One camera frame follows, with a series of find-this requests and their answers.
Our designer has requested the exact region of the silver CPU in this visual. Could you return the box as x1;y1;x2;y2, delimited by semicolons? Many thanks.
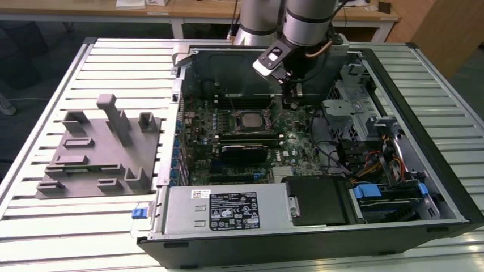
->
242;112;266;129

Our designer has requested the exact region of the CPU socket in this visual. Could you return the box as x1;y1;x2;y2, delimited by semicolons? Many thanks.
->
234;109;274;134

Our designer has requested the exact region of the silver metal drive cage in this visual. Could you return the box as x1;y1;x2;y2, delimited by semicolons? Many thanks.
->
320;63;398;142

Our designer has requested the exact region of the green motherboard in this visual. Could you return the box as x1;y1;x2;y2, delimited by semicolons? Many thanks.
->
178;93;342;186

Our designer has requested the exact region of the black graphics card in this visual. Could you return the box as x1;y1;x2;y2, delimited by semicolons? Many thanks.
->
220;143;268;165

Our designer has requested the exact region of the silver chipset heatsink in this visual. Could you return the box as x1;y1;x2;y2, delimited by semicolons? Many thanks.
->
272;166;295;181

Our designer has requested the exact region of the wooden cabinet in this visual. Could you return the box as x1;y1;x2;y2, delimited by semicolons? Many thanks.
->
387;0;484;80

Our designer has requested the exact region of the black expansion slot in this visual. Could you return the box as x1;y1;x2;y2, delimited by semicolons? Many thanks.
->
210;174;255;182

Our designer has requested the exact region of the hard disk in blue carrier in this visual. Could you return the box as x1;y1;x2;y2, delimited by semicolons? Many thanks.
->
350;183;431;224

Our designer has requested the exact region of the white paper sheet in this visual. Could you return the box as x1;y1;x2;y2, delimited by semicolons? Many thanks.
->
115;0;146;9

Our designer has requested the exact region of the grey power supply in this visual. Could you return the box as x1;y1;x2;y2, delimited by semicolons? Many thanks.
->
160;182;296;236

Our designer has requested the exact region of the grey parts rack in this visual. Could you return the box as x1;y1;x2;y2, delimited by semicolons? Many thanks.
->
35;93;167;199

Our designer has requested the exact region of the black open PC case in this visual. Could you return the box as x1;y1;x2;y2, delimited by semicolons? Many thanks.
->
131;44;484;270

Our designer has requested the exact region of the black office chair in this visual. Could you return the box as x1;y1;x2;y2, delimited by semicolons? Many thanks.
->
0;21;50;90

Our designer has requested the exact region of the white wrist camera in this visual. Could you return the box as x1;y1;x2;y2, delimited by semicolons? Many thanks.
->
252;39;295;77

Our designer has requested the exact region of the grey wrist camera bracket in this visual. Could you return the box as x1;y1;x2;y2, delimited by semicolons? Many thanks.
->
327;33;351;54

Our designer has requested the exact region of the orange yellow wire bundle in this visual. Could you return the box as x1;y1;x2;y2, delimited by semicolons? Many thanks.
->
350;150;412;185

